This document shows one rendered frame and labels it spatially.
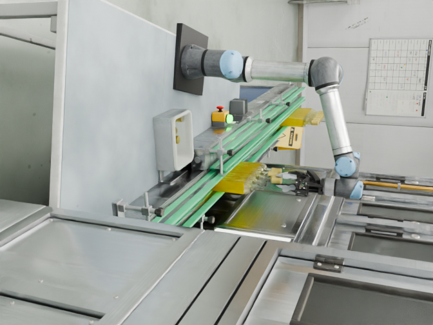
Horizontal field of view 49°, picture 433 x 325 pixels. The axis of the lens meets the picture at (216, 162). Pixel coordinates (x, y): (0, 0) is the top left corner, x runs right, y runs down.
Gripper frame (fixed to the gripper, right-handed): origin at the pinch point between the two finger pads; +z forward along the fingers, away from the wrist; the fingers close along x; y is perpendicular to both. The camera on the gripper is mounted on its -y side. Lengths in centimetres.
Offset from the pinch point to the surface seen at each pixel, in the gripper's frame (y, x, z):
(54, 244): 112, -23, 27
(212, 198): 20.4, 3.2, 24.0
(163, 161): 31, -16, 40
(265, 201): -3.9, 13.0, 7.7
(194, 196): 37.4, -4.5, 24.2
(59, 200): 89, -23, 44
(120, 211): 77, -15, 32
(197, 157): 12.7, -12.0, 33.4
